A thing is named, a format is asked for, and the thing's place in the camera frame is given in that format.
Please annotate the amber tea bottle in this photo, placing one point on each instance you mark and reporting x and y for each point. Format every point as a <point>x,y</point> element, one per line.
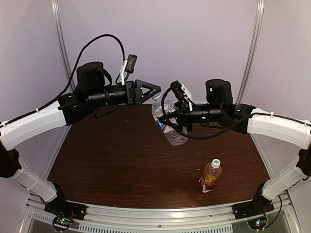
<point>208,180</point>

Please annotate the right aluminium frame post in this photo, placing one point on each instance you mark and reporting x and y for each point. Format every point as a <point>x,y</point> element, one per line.
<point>252,49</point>

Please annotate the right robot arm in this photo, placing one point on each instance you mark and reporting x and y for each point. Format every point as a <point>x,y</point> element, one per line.
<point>243,118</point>

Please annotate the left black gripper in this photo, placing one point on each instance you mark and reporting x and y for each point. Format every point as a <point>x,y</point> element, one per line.
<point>134,93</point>

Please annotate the front aluminium rail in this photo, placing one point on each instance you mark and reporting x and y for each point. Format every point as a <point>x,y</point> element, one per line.
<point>210,219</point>

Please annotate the right circuit board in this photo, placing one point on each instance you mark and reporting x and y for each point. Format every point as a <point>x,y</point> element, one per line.
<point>257,224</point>

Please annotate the white tea bottle cap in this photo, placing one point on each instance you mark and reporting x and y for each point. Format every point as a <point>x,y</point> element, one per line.
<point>215,163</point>

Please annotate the circuit board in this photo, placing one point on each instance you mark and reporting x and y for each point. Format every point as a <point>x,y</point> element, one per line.
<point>62,223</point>
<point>257,224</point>

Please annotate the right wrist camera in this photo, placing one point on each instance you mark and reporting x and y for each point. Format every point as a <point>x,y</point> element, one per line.
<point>183,95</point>

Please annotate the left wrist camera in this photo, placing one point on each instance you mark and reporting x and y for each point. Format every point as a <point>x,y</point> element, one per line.
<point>127,68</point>

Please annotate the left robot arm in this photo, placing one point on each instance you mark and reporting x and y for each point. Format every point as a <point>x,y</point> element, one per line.
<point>90,94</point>

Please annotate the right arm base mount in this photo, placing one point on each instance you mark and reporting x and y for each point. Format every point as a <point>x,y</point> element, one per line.
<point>252,206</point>

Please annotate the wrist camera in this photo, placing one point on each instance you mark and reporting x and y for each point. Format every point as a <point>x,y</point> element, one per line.
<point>127,68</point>
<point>183,95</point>

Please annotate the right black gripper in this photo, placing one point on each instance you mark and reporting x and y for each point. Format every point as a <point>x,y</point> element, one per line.
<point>183,114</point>

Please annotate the left aluminium frame post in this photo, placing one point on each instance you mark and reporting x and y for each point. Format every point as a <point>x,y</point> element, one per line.
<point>70,86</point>

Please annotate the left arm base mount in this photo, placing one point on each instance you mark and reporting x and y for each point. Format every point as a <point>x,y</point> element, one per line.
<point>61,207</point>

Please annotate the left circuit board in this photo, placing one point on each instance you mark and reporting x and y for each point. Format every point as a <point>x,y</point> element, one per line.
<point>62,223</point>

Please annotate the aluminium frame post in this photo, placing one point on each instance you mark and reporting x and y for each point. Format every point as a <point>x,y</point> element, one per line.
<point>70,86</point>
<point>252,49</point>

